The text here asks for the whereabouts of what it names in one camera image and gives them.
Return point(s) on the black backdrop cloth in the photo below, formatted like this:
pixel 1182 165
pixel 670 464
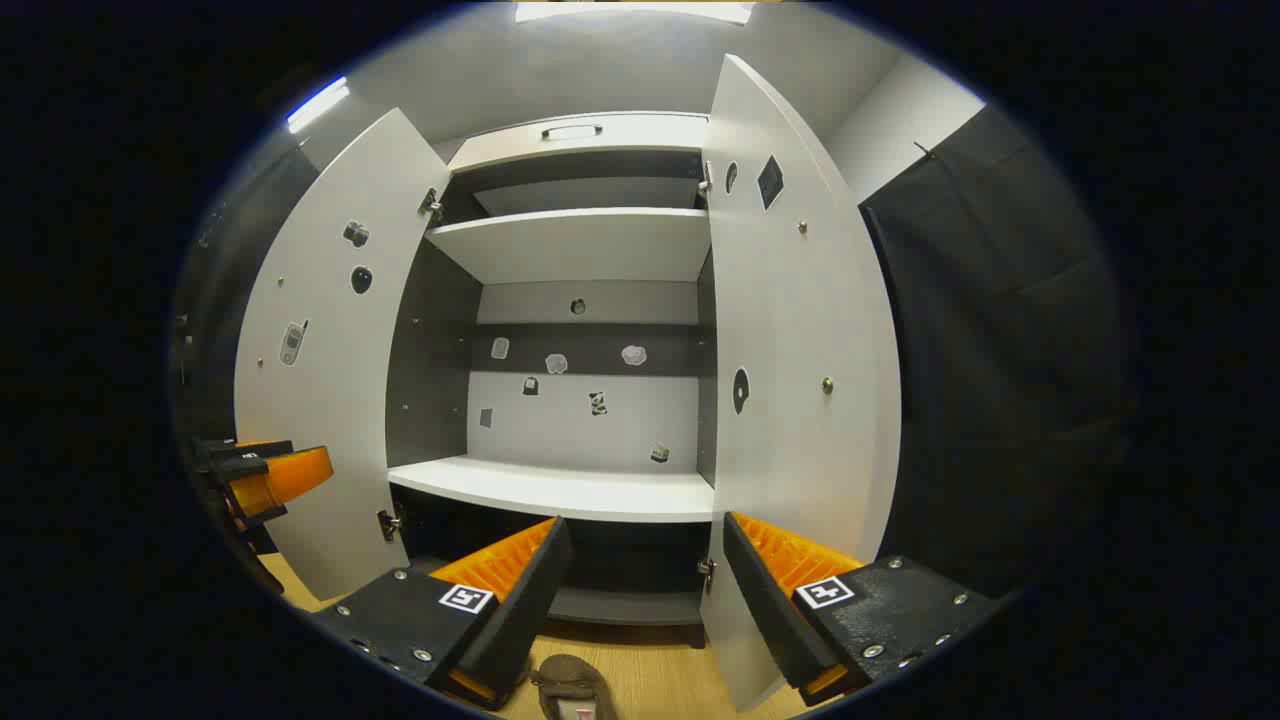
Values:
pixel 1000 350

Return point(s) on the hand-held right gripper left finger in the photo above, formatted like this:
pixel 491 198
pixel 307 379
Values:
pixel 530 600

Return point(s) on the white cabinet door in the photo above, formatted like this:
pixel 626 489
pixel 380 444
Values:
pixel 800 300
pixel 330 400

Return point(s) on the brown fuzzy shoe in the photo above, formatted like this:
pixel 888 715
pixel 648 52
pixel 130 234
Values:
pixel 570 685

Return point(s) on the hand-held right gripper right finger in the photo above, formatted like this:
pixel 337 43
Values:
pixel 765 610

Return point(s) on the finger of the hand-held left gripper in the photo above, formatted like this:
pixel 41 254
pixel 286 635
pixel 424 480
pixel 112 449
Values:
pixel 290 478
pixel 250 450

